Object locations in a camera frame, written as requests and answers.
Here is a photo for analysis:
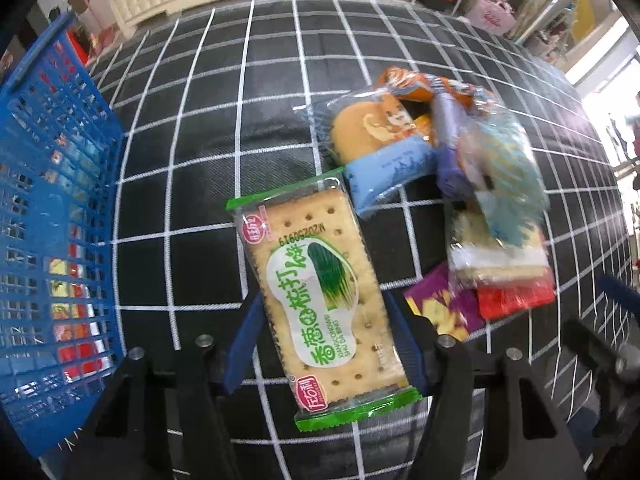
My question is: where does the purple chips packet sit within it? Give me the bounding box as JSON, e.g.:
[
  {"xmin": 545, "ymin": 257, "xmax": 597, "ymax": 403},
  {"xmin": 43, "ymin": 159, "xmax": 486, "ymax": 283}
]
[{"xmin": 404, "ymin": 262, "xmax": 486, "ymax": 343}]

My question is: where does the white cracker packet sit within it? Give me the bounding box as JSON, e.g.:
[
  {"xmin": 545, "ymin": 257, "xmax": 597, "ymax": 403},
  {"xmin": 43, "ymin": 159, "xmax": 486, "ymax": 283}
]
[{"xmin": 447, "ymin": 205, "xmax": 551, "ymax": 286}]

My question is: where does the blue plastic basket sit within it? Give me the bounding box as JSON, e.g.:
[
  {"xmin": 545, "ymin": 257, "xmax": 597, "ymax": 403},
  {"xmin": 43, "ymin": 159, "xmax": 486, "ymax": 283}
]
[{"xmin": 0, "ymin": 10, "xmax": 132, "ymax": 461}]

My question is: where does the light blue snack packet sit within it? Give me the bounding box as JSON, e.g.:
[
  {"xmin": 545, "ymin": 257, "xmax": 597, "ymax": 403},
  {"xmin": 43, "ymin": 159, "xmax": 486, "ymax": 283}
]
[{"xmin": 462, "ymin": 105, "xmax": 551, "ymax": 246}]

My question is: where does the red snack packet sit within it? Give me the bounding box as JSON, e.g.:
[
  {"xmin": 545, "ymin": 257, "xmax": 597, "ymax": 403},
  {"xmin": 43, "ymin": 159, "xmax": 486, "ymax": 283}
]
[{"xmin": 475, "ymin": 267, "xmax": 557, "ymax": 321}]

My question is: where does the cake packet with blue end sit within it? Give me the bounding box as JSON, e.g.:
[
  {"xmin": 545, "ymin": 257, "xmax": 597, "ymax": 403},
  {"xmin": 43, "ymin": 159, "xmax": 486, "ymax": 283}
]
[{"xmin": 300, "ymin": 85, "xmax": 438, "ymax": 218}]

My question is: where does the green cracker packet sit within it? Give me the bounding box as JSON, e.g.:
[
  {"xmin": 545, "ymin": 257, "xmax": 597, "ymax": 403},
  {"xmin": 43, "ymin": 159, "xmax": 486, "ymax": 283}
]
[{"xmin": 226, "ymin": 170, "xmax": 423, "ymax": 433}]

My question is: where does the purple snack packet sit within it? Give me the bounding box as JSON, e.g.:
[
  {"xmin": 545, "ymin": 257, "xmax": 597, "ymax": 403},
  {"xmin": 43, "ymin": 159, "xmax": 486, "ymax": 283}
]
[{"xmin": 432, "ymin": 92, "xmax": 476, "ymax": 198}]

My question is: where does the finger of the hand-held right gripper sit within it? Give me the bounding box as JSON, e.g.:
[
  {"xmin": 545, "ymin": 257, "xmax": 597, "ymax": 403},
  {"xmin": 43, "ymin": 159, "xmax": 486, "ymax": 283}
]
[
  {"xmin": 599, "ymin": 274, "xmax": 640, "ymax": 313},
  {"xmin": 563, "ymin": 318, "xmax": 640, "ymax": 386}
]

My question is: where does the pink bag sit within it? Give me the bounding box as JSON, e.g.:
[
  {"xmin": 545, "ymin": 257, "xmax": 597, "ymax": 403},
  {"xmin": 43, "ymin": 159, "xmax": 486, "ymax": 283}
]
[{"xmin": 467, "ymin": 0, "xmax": 517, "ymax": 36}]

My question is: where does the long orange snack packet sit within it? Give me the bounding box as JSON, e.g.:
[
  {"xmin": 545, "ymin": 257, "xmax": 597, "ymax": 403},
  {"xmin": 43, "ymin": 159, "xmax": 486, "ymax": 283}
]
[{"xmin": 376, "ymin": 66, "xmax": 481, "ymax": 111}]

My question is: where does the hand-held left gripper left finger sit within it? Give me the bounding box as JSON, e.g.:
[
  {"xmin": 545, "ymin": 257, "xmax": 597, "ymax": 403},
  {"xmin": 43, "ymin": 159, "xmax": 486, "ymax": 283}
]
[{"xmin": 62, "ymin": 304, "xmax": 266, "ymax": 480}]

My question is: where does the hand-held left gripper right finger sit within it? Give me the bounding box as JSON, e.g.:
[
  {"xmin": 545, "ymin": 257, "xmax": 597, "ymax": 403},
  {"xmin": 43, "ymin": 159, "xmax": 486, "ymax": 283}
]
[{"xmin": 382, "ymin": 304, "xmax": 586, "ymax": 480}]

